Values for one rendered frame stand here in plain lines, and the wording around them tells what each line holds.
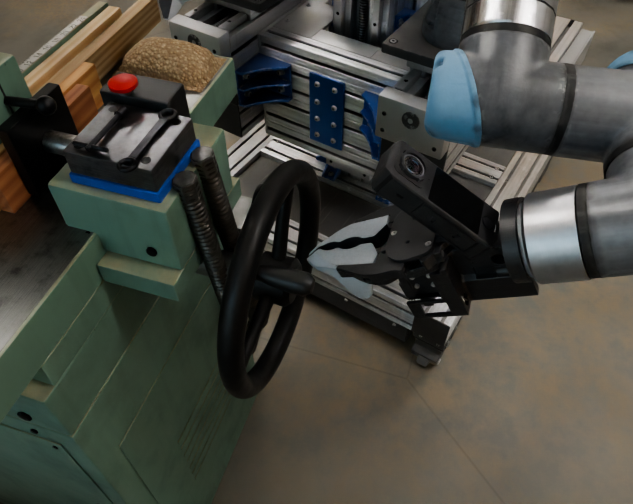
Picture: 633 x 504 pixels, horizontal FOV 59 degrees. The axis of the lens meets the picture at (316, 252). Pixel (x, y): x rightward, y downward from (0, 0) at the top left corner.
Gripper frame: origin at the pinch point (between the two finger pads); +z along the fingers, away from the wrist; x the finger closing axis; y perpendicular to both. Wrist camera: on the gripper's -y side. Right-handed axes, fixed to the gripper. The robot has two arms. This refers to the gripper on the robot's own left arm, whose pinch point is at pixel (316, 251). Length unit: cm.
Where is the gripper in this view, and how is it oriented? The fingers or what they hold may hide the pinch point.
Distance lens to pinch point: 56.3
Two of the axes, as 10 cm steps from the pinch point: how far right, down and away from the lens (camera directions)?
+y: 4.8, 6.8, 5.6
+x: 3.1, -7.2, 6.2
